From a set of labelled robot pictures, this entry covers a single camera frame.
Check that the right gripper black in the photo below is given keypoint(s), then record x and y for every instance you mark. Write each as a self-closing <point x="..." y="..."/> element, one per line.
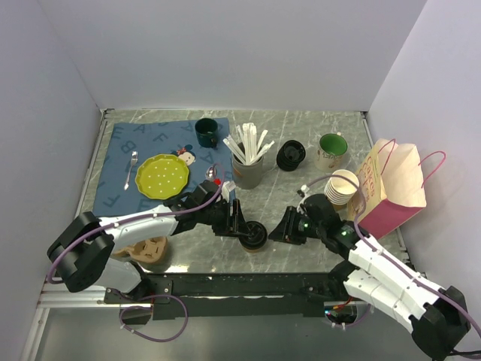
<point x="285" y="231"/>

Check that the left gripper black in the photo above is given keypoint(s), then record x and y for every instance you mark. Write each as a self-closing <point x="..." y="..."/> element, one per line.
<point x="232" y="226"/>

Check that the black plastic cup lid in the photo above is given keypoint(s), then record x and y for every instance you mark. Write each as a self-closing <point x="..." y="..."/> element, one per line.
<point x="258" y="235"/>

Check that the brown paper coffee cup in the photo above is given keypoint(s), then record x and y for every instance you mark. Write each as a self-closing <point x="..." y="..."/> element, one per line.
<point x="250" y="249"/>

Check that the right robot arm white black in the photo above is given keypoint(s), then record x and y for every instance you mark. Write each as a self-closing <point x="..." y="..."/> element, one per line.
<point x="436" y="317"/>

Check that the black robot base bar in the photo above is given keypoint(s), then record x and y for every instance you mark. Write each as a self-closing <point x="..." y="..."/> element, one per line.
<point x="228" y="295"/>

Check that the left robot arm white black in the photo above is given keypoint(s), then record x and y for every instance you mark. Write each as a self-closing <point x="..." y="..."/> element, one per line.
<point x="81" y="255"/>

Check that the silver spoon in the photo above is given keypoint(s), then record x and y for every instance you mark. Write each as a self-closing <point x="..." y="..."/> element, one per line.
<point x="210" y="173"/>

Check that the stack of paper cups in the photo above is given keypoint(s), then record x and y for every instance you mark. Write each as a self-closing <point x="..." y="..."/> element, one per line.
<point x="341" y="187"/>

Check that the stack of black lids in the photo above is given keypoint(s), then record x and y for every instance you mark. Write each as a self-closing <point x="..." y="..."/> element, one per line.
<point x="290" y="155"/>

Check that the brown cardboard cup carrier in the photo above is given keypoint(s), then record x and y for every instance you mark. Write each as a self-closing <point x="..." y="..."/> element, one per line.
<point x="150" y="251"/>

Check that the cartoon mouse coaster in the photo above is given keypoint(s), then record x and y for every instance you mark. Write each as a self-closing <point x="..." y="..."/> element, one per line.
<point x="185" y="153"/>

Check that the yellow dotted plate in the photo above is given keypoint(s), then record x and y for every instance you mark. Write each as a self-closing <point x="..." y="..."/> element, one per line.
<point x="162" y="176"/>

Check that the green inside ceramic mug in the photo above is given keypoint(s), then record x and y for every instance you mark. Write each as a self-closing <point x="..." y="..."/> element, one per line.
<point x="331" y="150"/>

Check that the dark teal mug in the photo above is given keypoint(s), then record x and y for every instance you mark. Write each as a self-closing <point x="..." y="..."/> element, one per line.
<point x="206" y="132"/>

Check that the pink paper gift bag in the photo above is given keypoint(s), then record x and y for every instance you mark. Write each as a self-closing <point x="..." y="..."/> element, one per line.
<point x="391" y="185"/>

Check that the silver fork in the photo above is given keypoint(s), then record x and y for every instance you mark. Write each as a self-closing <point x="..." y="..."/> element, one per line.
<point x="133" y="162"/>

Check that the blue alphabet placemat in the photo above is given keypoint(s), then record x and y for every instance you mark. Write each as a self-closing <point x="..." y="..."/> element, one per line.
<point x="150" y="140"/>

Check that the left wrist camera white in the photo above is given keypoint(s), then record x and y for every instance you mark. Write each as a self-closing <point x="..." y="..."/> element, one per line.
<point x="228" y="187"/>

